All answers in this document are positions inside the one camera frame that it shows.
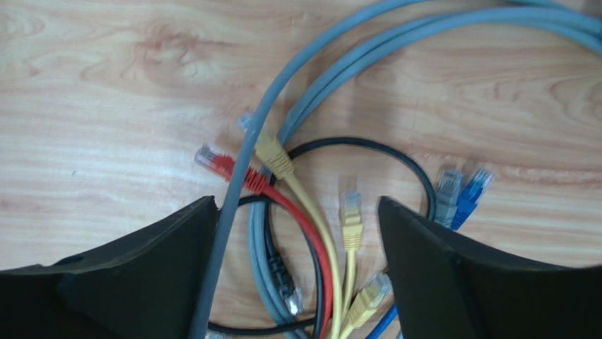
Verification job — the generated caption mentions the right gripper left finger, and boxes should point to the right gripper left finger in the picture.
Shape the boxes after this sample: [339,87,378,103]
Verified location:
[1,196,219,338]

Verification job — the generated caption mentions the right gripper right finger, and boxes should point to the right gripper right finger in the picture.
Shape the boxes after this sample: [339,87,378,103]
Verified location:
[378,196,601,338]

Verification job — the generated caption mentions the yellow ethernet cable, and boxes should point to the yellow ethernet cable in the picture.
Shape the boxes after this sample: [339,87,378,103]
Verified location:
[338,272,392,339]
[338,189,364,330]
[237,112,343,339]

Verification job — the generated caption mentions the grey ethernet cable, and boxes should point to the grey ethernet cable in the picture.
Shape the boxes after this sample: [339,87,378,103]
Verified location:
[188,0,602,339]
[432,169,466,230]

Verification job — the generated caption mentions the blue ethernet cable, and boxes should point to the blue ethernet cable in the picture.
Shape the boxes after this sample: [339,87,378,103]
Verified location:
[367,168,496,339]

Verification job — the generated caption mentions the black cable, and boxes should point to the black cable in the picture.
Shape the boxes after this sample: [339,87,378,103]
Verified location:
[206,136,437,338]

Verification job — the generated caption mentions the red ethernet cable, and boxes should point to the red ethernet cable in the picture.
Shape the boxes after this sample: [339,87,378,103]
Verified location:
[194,143,334,339]

